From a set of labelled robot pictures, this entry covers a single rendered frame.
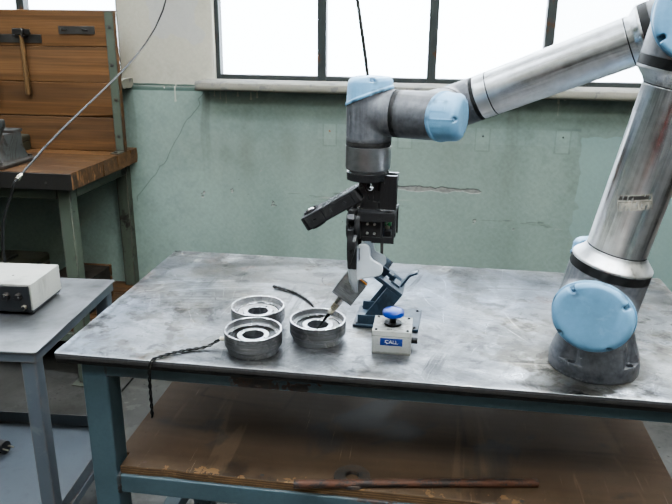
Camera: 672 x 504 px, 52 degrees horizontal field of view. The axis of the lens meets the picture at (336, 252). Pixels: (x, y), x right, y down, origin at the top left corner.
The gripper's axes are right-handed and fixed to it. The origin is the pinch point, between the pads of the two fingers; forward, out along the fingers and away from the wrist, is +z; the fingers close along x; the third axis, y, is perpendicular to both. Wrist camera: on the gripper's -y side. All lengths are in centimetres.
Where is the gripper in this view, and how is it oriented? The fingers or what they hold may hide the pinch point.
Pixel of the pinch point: (353, 282)
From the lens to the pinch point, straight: 121.2
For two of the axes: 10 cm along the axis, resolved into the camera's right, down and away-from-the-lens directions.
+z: -0.1, 9.5, 3.1
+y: 9.8, 0.7, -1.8
